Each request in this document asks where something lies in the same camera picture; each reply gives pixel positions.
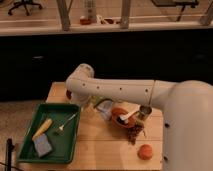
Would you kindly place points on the green plastic tray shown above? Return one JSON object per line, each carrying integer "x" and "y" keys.
{"x": 63, "y": 144}

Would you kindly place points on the silver fork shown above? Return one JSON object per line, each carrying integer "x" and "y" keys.
{"x": 61, "y": 128}

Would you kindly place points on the metal cup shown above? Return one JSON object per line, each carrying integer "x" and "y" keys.
{"x": 144, "y": 112}

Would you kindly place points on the white spoon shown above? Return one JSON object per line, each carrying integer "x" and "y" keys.
{"x": 129, "y": 114}

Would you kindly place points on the orange bowl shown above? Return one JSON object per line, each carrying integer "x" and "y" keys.
{"x": 115, "y": 117}

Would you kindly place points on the black post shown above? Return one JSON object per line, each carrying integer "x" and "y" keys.
{"x": 8, "y": 158}

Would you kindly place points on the red tomato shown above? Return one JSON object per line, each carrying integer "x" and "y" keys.
{"x": 145, "y": 152}

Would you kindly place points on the dark red bowl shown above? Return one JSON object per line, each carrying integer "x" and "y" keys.
{"x": 68, "y": 94}

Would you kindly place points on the red object on shelf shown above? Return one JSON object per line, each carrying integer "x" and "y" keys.
{"x": 84, "y": 21}

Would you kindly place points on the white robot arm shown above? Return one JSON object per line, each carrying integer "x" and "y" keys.
{"x": 187, "y": 109}

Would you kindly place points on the brown dried bunch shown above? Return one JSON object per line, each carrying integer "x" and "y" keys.
{"x": 133, "y": 133}

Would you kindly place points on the wooden shelf frame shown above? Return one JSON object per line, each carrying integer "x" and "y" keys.
{"x": 143, "y": 15}

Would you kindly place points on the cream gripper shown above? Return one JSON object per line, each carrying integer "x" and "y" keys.
{"x": 85, "y": 103}

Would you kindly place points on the blue sponge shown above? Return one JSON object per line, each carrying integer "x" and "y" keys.
{"x": 42, "y": 145}

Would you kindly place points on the black office chair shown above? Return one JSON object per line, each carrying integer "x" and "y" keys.
{"x": 24, "y": 3}

